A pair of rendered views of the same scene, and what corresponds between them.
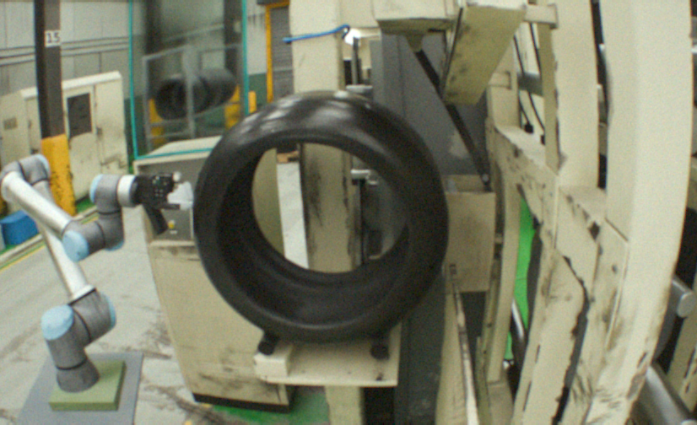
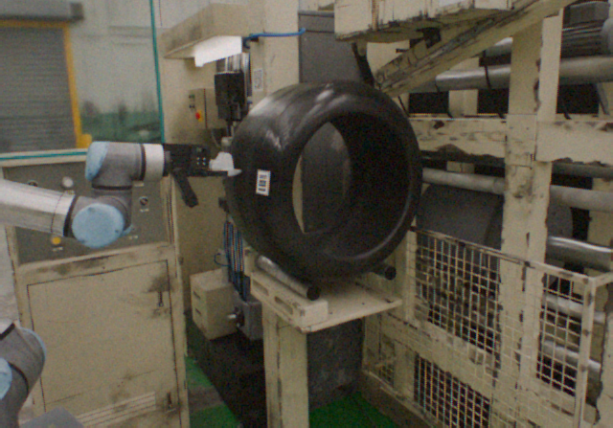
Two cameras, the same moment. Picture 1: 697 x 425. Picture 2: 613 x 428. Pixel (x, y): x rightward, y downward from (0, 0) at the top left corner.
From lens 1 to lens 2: 1.00 m
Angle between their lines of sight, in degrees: 36
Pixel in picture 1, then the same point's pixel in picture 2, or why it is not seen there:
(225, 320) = (128, 338)
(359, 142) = (390, 113)
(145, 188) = (178, 157)
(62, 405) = not seen: outside the picture
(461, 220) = not seen: hidden behind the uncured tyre
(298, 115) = (352, 90)
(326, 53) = (291, 54)
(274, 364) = (320, 308)
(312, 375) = (341, 313)
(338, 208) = (297, 185)
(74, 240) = (112, 214)
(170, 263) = (55, 286)
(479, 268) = not seen: hidden behind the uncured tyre
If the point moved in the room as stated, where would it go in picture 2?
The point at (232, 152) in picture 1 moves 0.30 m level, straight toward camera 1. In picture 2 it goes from (309, 116) to (415, 115)
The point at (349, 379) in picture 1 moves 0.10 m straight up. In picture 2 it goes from (369, 306) to (369, 276)
